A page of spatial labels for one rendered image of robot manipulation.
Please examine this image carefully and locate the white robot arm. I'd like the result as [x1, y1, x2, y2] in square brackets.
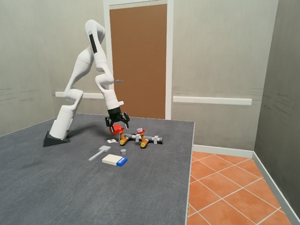
[50, 20, 124, 139]

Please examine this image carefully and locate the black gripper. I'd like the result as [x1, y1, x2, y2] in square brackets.
[105, 107, 130, 133]

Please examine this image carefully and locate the grey pipe tee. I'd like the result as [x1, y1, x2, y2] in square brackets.
[117, 128, 163, 147]

